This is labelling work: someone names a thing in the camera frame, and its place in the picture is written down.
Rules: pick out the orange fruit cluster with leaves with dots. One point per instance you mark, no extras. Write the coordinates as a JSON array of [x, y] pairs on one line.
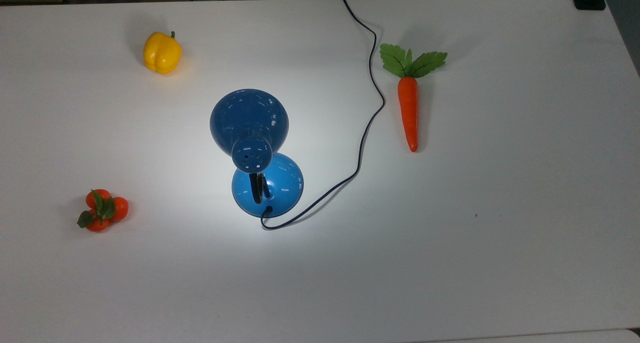
[[119, 209]]

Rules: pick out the white adjacent table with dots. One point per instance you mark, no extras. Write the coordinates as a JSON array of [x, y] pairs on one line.
[[550, 337]]

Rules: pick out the orange carrot with green leaves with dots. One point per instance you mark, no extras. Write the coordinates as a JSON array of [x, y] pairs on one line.
[[408, 108]]

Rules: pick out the blue desk lamp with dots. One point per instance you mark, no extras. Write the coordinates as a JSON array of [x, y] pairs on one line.
[[250, 118]]

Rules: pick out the yellow bell pepper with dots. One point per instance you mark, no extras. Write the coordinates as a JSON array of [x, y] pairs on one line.
[[161, 53]]

